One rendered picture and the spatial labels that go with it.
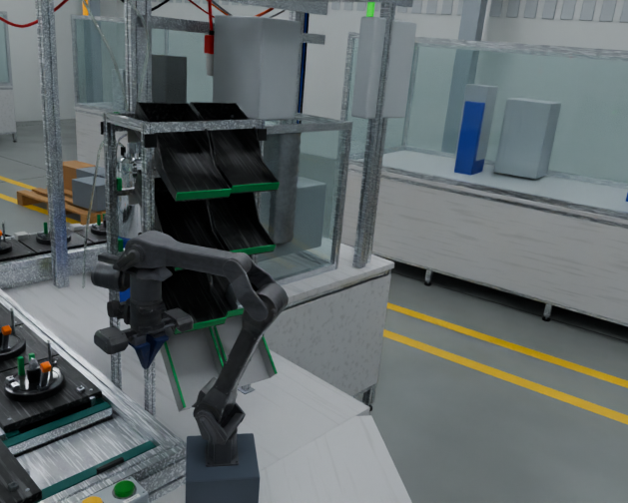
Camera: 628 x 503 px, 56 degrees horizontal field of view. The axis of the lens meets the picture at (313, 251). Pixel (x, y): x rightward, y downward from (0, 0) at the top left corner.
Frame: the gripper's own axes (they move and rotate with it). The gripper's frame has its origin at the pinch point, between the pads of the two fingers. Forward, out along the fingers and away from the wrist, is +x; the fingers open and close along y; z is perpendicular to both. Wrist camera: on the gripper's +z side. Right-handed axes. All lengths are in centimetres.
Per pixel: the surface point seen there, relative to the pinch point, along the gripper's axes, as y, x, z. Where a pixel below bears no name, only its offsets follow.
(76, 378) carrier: -5, 29, 42
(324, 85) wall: -744, 4, 645
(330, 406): -62, 38, 1
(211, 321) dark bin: -24.0, 4.3, 10.5
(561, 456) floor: -224, 123, -22
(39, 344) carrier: -5, 29, 66
